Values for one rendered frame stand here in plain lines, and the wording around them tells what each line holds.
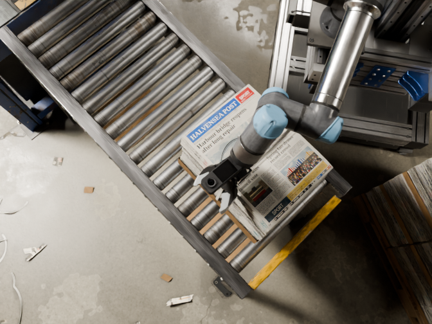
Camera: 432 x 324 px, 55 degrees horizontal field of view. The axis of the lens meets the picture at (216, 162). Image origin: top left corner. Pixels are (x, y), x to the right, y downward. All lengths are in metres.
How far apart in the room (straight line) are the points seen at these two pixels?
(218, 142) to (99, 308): 1.31
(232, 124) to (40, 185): 1.42
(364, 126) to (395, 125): 0.17
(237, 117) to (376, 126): 1.16
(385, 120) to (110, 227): 1.55
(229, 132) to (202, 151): 0.10
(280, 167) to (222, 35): 1.50
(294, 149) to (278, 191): 0.15
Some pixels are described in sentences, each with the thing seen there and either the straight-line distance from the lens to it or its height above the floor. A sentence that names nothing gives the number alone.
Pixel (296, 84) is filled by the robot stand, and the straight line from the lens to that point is 2.30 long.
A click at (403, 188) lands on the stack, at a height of 0.56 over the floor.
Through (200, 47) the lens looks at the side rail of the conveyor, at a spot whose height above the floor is 0.80.
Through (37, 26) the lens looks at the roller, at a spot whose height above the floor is 0.80.
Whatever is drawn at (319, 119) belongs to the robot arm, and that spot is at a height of 1.26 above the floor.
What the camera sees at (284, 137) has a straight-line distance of 1.30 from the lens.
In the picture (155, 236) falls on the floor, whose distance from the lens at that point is 2.26.
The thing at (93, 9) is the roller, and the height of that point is 0.79.
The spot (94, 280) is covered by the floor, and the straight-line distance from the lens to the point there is 2.30.
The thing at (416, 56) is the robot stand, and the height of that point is 0.73.
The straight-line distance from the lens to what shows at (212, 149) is 1.22.
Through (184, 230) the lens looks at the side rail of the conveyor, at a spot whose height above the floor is 0.80.
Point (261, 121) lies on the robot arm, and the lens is 0.97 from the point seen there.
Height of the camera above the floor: 2.23
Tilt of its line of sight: 75 degrees down
